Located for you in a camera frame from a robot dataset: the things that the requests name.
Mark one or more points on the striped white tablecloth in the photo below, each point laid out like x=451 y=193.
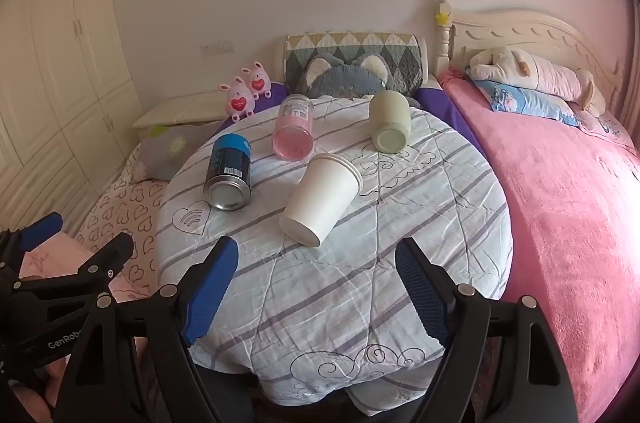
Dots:
x=307 y=322

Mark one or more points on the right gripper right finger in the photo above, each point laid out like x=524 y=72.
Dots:
x=530 y=382

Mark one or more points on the grey cat ear cushion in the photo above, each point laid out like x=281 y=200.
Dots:
x=329 y=76

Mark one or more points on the cream bedside table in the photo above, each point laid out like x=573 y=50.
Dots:
x=193 y=109

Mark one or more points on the cream wardrobe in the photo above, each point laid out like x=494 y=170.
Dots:
x=68 y=104

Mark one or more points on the light pink quilt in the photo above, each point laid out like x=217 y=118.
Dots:
x=61 y=256

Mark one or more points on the grey sun print pillow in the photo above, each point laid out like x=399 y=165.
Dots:
x=166 y=149

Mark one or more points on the pale green ceramic cup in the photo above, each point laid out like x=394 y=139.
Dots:
x=389 y=121

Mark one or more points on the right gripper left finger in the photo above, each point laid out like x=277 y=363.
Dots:
x=101 y=382

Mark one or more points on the pink bunny plush rear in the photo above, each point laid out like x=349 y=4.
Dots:
x=258 y=80

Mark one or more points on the blue cartoon pillow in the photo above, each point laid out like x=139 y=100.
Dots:
x=510 y=99

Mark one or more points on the cream wooden bed headboard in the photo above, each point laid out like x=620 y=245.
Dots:
x=461 y=34

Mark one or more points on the heart print bed sheet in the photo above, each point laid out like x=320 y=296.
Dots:
x=131 y=207

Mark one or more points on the pink fleece blanket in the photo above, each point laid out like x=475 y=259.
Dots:
x=574 y=205

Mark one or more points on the white pink dog plush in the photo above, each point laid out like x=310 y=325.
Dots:
x=519 y=68

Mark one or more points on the diamond patterned quilted headboard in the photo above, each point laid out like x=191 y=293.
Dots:
x=405 y=55

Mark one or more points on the clear jar pink label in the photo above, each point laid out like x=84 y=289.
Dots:
x=292 y=138

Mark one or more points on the blue black metal can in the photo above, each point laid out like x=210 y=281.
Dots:
x=227 y=182

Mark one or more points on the white paper cup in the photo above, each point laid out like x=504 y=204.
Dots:
x=329 y=185

